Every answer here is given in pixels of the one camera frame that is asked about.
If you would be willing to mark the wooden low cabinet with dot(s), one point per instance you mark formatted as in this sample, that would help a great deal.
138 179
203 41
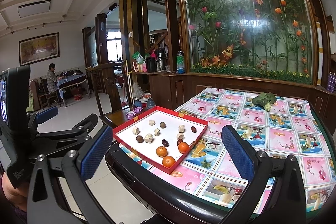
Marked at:
171 90

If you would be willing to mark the orange mandarin front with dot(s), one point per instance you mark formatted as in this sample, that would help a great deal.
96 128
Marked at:
168 161

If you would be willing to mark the dark wooden chair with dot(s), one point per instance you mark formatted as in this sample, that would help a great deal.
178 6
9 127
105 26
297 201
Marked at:
117 116

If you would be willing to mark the beige cut fruit piece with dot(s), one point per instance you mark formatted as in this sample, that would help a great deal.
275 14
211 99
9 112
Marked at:
149 138

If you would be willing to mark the red rimmed white tray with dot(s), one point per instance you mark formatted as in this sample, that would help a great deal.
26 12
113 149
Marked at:
163 124

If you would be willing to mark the black thermos flask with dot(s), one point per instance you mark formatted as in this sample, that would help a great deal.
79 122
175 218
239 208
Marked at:
161 58

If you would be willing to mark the green leafy vegetable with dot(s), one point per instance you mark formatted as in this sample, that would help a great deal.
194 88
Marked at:
265 101

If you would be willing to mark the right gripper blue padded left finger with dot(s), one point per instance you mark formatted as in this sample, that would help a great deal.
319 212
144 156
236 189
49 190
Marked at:
93 151

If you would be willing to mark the dark red date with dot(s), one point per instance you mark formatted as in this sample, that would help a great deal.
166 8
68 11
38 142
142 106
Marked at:
165 143
193 129

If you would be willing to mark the framed landscape painting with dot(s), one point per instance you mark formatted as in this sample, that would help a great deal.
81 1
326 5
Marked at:
39 48

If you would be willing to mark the floral patterned tablecloth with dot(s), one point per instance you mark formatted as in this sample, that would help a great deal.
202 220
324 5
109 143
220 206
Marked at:
289 127

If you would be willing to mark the rectangular ceiling lamp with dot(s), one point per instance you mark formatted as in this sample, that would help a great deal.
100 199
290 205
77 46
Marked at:
34 8

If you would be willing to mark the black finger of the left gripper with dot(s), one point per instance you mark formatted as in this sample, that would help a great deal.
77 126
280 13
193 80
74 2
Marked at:
83 127

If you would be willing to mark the orange mandarin right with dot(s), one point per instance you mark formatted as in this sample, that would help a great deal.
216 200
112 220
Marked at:
183 147

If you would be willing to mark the person's left hand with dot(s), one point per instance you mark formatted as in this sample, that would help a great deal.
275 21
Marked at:
17 196

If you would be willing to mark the seated person in background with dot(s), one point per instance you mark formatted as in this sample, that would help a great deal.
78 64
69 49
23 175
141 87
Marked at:
52 79

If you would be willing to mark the blue cloth background table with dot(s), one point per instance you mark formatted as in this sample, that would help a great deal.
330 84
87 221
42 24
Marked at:
72 81

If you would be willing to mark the beige round fruit slice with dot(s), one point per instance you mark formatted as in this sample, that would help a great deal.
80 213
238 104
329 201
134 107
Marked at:
180 136

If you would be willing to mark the orange mandarin middle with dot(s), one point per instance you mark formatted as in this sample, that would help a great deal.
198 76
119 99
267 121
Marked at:
161 152

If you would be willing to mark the orange mandarin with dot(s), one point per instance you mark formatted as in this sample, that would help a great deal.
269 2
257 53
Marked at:
168 161
183 147
161 152

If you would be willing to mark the dark red date on cloth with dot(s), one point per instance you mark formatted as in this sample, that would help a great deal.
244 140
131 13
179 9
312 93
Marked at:
193 129

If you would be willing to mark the floral glass partition screen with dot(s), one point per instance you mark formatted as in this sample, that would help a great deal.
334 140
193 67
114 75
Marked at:
263 39

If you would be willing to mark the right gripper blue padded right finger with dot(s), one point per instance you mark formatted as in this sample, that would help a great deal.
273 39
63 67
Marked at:
241 152

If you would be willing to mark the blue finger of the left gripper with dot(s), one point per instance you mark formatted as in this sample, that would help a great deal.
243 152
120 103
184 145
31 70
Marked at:
41 117

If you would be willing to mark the brown round longan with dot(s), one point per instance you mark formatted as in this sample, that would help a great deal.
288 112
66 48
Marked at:
139 139

